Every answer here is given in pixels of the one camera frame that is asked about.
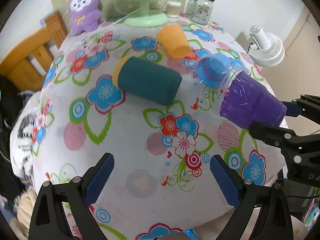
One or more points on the dark teal cup yellow rim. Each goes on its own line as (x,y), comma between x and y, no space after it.
(147,80)

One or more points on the white floor fan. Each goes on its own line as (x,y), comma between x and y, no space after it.
(269,51)

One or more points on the black clothes pile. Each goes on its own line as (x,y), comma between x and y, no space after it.
(11,105)

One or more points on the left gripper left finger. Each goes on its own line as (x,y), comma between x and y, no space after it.
(48,219)

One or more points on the glass mason jar mug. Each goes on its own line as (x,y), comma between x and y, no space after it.
(199,11)

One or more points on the orange plastic cup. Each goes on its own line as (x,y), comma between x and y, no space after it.
(174,41)

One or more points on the blue plastic cup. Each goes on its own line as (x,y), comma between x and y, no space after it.
(212,69)

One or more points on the wooden chair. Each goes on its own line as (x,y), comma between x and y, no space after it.
(17,65)

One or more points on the cotton swab container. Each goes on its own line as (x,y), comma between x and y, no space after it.
(173,9)

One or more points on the purple plastic cup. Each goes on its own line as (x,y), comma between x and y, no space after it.
(243,100)

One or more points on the floral tablecloth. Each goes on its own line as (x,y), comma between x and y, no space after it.
(161,183)

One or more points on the purple plush bunny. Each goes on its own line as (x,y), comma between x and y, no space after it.
(85,15)

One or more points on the beige cloth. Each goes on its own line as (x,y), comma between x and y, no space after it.
(23,207)

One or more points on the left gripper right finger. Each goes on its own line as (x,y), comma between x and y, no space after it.
(273,221)

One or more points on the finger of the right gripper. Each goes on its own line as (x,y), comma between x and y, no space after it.
(307,106)
(282,138)

